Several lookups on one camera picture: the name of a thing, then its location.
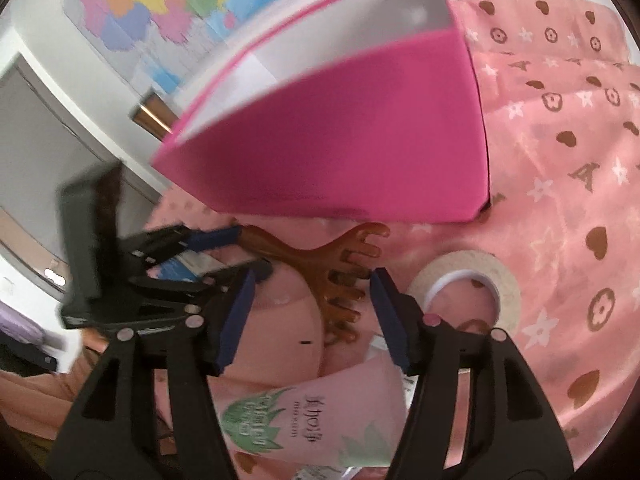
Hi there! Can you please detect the pink lotion tube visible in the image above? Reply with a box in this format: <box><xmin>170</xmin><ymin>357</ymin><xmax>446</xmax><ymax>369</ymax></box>
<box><xmin>217</xmin><ymin>347</ymin><xmax>416</xmax><ymax>468</ymax></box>

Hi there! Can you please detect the brown massage comb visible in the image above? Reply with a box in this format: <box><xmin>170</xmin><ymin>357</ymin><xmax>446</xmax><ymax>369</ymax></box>
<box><xmin>237</xmin><ymin>221</ymin><xmax>391</xmax><ymax>346</ymax></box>

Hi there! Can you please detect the white tape roll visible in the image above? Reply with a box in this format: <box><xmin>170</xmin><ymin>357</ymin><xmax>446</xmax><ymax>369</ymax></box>
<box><xmin>407</xmin><ymin>250</ymin><xmax>522</xmax><ymax>341</ymax></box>

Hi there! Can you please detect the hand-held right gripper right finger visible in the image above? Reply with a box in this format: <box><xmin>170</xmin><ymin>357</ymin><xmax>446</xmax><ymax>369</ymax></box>
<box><xmin>369</xmin><ymin>267</ymin><xmax>576</xmax><ymax>480</ymax></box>

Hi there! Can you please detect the wooden headboard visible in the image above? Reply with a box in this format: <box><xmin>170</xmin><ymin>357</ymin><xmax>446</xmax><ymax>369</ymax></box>
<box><xmin>132</xmin><ymin>95</ymin><xmax>176</xmax><ymax>141</ymax></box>

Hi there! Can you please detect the white door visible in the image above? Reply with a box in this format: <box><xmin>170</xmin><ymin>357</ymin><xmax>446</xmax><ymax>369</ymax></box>
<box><xmin>0</xmin><ymin>55</ymin><xmax>151</xmax><ymax>286</ymax></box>

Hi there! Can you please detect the blue medicine box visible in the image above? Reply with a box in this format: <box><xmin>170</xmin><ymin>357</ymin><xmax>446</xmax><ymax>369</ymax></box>
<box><xmin>150</xmin><ymin>252</ymin><xmax>221</xmax><ymax>283</ymax></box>

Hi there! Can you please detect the magenta cardboard box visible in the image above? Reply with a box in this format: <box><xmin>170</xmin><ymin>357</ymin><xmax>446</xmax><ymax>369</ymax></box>
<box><xmin>150</xmin><ymin>0</ymin><xmax>491</xmax><ymax>224</ymax></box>

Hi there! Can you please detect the pink printed blanket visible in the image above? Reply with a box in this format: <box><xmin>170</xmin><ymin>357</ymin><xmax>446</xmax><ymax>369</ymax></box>
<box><xmin>145</xmin><ymin>0</ymin><xmax>640</xmax><ymax>480</ymax></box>

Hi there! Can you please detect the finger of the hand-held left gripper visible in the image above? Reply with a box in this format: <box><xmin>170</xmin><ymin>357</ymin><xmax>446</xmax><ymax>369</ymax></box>
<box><xmin>132</xmin><ymin>259</ymin><xmax>273</xmax><ymax>311</ymax></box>
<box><xmin>117</xmin><ymin>226</ymin><xmax>242</xmax><ymax>266</ymax></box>

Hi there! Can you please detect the colourful wall map poster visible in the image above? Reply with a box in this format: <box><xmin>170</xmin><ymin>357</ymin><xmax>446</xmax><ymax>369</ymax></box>
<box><xmin>65</xmin><ymin>0</ymin><xmax>241</xmax><ymax>91</ymax></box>

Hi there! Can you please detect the purple cloth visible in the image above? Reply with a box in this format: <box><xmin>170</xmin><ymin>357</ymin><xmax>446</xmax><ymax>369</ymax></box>
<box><xmin>0</xmin><ymin>300</ymin><xmax>46</xmax><ymax>356</ymax></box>

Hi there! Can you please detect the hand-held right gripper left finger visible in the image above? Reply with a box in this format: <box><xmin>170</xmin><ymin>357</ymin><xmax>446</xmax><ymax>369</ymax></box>
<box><xmin>47</xmin><ymin>270</ymin><xmax>257</xmax><ymax>480</ymax></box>

